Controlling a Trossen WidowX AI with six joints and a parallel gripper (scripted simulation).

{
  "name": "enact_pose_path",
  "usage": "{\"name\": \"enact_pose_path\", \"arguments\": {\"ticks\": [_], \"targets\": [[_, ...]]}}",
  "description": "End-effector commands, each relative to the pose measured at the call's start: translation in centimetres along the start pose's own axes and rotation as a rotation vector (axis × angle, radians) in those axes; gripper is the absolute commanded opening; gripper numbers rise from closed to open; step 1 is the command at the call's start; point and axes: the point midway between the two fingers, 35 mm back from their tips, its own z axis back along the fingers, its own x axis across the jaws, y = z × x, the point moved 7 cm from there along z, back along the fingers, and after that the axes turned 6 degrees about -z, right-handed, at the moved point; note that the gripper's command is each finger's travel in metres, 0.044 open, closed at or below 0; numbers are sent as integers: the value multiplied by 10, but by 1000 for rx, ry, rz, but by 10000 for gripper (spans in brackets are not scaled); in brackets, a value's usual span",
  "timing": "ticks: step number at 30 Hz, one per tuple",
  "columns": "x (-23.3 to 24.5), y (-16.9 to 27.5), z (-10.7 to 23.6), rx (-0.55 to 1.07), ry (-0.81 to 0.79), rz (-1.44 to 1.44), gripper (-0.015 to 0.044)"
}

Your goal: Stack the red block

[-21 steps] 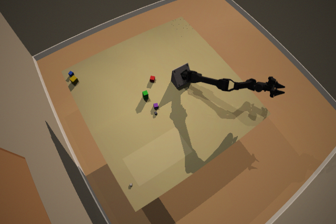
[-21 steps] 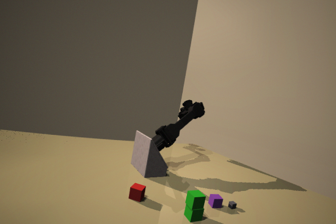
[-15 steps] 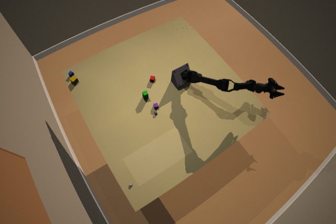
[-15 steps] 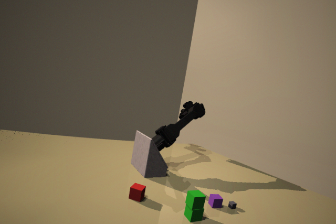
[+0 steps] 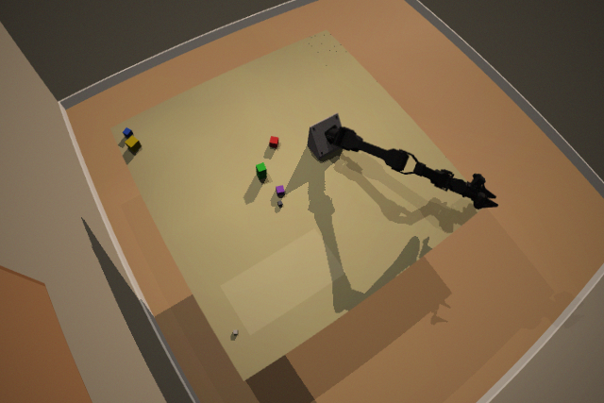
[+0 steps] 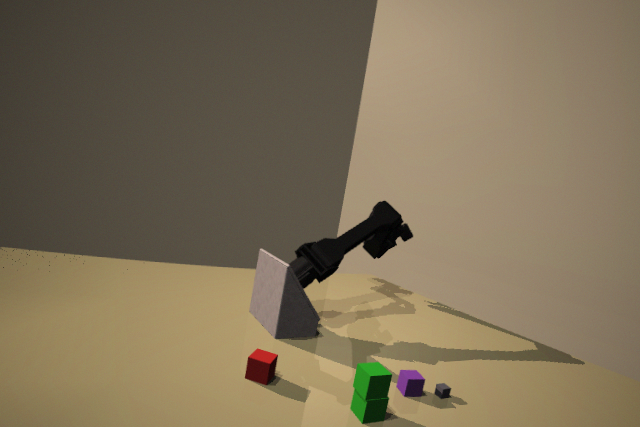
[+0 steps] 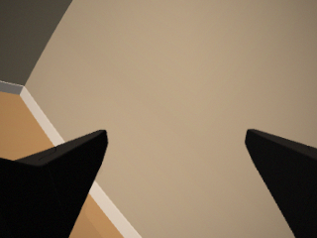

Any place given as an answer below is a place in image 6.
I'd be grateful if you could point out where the purple cube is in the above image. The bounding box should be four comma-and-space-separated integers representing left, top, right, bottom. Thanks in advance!
396, 370, 426, 397

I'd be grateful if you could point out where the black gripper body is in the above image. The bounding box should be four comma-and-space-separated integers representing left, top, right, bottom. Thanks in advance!
391, 223, 413, 248

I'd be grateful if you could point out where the green block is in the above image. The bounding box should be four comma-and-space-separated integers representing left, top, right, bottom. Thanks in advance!
350, 389, 389, 424
353, 362, 392, 400

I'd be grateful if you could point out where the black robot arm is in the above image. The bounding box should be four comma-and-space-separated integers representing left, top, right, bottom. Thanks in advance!
288, 201, 405, 289

